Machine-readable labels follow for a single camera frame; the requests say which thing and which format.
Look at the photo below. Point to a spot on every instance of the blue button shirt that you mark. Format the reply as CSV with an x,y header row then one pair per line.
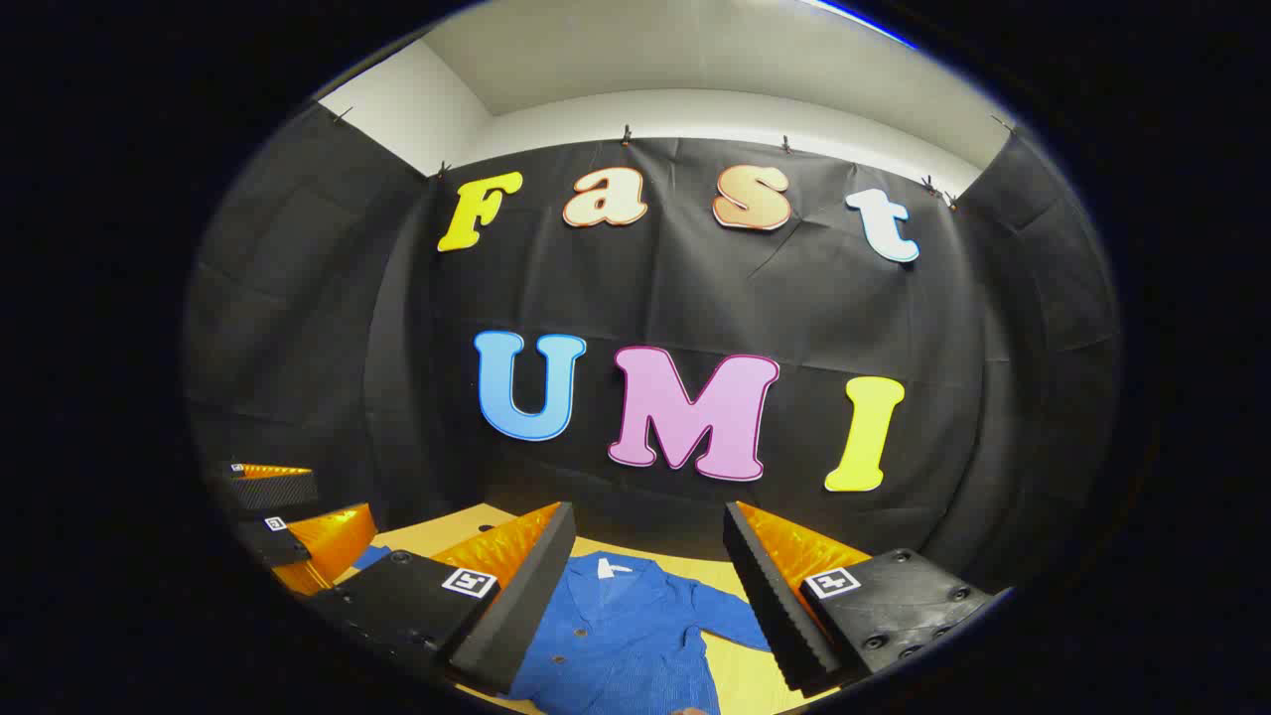
x,y
626,636

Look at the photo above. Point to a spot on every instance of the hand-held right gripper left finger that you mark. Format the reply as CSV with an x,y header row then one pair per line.
x,y
531,606

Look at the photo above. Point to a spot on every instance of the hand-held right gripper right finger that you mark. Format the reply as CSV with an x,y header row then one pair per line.
x,y
770,596

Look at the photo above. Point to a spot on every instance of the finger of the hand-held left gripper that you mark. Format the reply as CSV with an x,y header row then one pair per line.
x,y
328,541
273,492

